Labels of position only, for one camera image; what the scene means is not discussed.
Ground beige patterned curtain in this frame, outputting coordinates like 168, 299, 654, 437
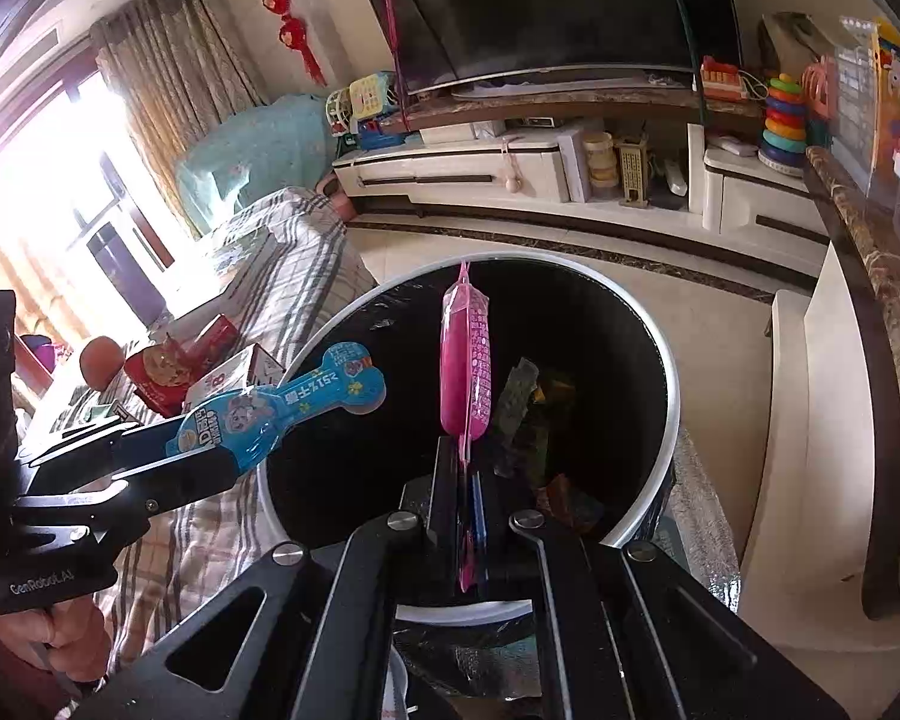
90, 0, 271, 218

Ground silver foil bag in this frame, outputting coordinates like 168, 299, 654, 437
645, 424, 743, 620

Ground small wooden lantern box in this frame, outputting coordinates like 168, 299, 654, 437
616, 133, 652, 209

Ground red snack packet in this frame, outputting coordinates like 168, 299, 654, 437
124, 313, 245, 419

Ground stacked yellow cups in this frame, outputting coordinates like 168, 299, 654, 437
581, 131, 617, 200

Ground glass balcony door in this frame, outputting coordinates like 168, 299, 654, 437
0, 75, 181, 338

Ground pink cord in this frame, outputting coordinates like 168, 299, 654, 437
375, 0, 413, 128

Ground blue bone-shaped packet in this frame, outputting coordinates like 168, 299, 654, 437
165, 341, 389, 460

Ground hanging wooden bead charm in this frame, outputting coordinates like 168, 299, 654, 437
499, 136, 524, 192

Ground black white-rimmed trash bin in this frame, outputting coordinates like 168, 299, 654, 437
255, 251, 680, 627

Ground teal dust cover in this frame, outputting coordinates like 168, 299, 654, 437
176, 94, 346, 237

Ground white television cabinet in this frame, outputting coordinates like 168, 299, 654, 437
332, 86, 830, 278

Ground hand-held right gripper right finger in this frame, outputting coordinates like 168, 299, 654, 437
469, 469, 850, 720

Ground black television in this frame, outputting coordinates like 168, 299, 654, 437
351, 0, 743, 97

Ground pink snack wrapper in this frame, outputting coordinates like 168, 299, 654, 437
439, 261, 494, 592

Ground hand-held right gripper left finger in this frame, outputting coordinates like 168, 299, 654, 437
75, 436, 470, 720

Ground brown marble counter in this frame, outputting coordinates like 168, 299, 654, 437
804, 144, 900, 620

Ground red heart garland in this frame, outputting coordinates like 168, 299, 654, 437
236, 0, 327, 87

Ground person's left hand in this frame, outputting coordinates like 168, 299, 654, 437
13, 585, 115, 682

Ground red toy telephone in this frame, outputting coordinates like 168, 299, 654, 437
699, 54, 743, 102

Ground rainbow stacking ring toy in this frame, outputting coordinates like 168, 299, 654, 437
757, 73, 809, 177

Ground clear plastic storage boxes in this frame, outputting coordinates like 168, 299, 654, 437
825, 11, 900, 286

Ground red and white carton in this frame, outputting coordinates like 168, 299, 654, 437
187, 343, 286, 410

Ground brown paper bag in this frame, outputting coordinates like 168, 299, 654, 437
757, 11, 841, 83

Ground purple drinking bottle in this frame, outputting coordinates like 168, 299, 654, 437
86, 221, 167, 323

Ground peach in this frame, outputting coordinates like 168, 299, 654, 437
79, 335, 125, 391

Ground white and blue toy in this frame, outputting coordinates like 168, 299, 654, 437
325, 71, 402, 151

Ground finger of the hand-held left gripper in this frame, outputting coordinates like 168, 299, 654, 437
16, 422, 175, 490
111, 426, 302, 520

